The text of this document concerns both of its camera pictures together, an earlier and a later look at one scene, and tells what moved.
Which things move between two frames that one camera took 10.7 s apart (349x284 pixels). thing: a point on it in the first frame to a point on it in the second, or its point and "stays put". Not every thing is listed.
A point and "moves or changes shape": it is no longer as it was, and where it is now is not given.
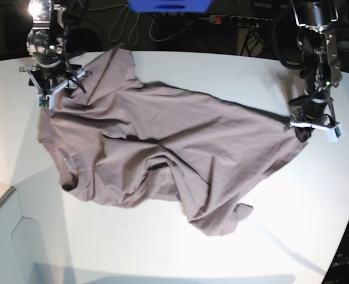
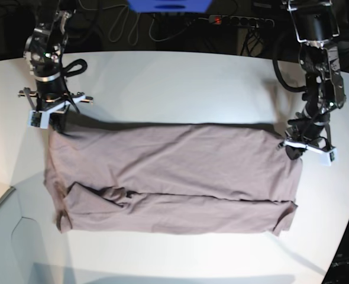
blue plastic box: (169, 6) stays put
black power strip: (230, 19) stays put
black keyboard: (346, 266) stays put
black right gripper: (316, 105) to (312, 132)
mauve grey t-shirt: (118, 140) moves or changes shape
